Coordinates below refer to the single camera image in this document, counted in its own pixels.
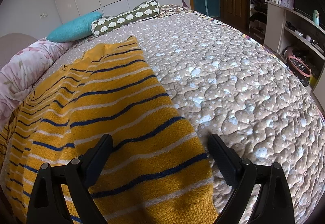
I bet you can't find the pink round headboard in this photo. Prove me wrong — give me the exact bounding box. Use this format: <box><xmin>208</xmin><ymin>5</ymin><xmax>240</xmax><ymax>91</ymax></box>
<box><xmin>0</xmin><ymin>32</ymin><xmax>37</xmax><ymax>68</ymax></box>

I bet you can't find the white shelf unit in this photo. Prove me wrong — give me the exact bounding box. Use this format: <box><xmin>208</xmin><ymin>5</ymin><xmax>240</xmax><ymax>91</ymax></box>
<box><xmin>264</xmin><ymin>1</ymin><xmax>324</xmax><ymax>108</ymax></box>

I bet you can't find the olive patterned bolster pillow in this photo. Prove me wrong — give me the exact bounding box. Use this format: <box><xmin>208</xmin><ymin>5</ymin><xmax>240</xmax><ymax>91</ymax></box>
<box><xmin>91</xmin><ymin>0</ymin><xmax>160</xmax><ymax>37</ymax></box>

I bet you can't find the beige dotted quilted bedspread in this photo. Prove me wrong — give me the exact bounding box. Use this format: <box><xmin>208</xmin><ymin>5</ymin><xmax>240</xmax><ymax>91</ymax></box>
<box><xmin>29</xmin><ymin>5</ymin><xmax>324</xmax><ymax>223</ymax></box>

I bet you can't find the white wall socket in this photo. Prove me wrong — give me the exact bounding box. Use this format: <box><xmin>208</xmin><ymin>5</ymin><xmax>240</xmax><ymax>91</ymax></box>
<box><xmin>40</xmin><ymin>12</ymin><xmax>48</xmax><ymax>18</ymax></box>

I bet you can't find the pink rimmed basket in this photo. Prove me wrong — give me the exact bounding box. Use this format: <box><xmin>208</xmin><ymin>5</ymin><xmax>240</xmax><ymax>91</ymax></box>
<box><xmin>287</xmin><ymin>56</ymin><xmax>312</xmax><ymax>87</ymax></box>

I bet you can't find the yellow striped knit sweater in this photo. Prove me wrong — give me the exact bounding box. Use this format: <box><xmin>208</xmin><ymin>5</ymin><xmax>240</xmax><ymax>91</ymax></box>
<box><xmin>1</xmin><ymin>36</ymin><xmax>218</xmax><ymax>223</ymax></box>

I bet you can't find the teal cushion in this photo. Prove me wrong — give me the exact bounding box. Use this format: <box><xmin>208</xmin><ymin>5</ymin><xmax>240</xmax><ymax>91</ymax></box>
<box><xmin>46</xmin><ymin>11</ymin><xmax>102</xmax><ymax>42</ymax></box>

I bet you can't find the pink floral duvet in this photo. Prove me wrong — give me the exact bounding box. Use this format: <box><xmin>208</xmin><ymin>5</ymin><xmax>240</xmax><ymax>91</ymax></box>
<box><xmin>1</xmin><ymin>38</ymin><xmax>73</xmax><ymax>128</ymax></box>

